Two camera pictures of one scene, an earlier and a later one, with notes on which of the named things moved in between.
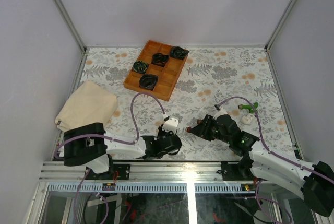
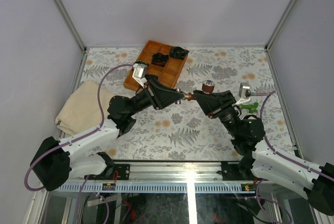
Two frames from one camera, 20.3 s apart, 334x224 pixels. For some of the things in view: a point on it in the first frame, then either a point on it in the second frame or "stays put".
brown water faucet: x=189 y=129 → x=207 y=87
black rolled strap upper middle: x=159 y=59 stays put
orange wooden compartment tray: x=164 y=71 stays put
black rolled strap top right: x=177 y=52 stays put
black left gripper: x=161 y=132 → x=161 y=96
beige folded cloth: x=90 y=103 stays put
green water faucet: x=248 y=106 stays put
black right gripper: x=202 y=130 → x=211 y=103
